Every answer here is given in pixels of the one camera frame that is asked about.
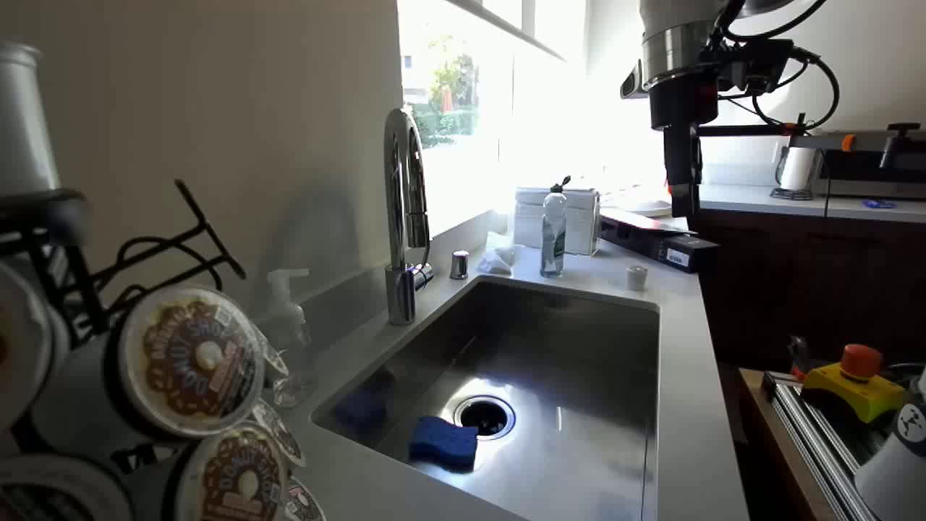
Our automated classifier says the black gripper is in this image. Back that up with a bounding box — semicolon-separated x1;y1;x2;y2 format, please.
647;73;724;221

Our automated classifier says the black box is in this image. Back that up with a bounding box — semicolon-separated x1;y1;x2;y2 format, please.
600;209;724;274

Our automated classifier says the white wrapped tissue package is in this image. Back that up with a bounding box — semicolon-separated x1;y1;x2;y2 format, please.
513;186;605;258

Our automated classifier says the clear dish soap bottle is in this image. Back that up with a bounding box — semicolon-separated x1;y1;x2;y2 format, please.
537;173;572;281

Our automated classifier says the dark brown cabinet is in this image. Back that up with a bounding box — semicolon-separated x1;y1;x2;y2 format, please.
692;209;926;373

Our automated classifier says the white crumpled cloth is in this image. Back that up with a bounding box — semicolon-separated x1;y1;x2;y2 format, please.
474;228;530;279

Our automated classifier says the stainless steel sink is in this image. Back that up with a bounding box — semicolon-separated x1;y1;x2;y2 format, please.
313;273;663;521

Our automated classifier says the wooden robot cart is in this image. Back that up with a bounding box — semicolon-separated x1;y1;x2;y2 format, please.
734;365;856;521

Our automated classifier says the yellow emergency stop button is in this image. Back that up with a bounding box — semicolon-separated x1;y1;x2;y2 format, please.
799;342;914;429

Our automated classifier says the green outdoor plant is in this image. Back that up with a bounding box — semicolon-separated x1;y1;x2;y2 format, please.
428;51;483;148

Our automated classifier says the chrome kitchen faucet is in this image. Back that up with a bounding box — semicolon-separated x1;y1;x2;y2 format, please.
383;103;436;328

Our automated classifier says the blue sponge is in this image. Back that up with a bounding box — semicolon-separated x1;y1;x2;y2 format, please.
406;415;483;475

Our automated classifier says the clear pump soap dispenser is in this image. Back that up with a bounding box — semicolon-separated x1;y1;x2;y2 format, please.
255;266;318;407

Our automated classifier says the coffee pod brown label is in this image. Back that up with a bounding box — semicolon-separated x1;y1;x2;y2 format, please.
251;399;309;473
170;423;296;521
281;475;331;521
25;286;268;458

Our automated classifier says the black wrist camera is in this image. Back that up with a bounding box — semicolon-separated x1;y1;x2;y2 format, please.
620;38;796;98

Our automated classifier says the white window frame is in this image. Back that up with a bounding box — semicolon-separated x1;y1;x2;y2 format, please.
393;0;594;64

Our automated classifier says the black wire pod rack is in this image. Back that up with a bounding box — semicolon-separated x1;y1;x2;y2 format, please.
0;176;248;467

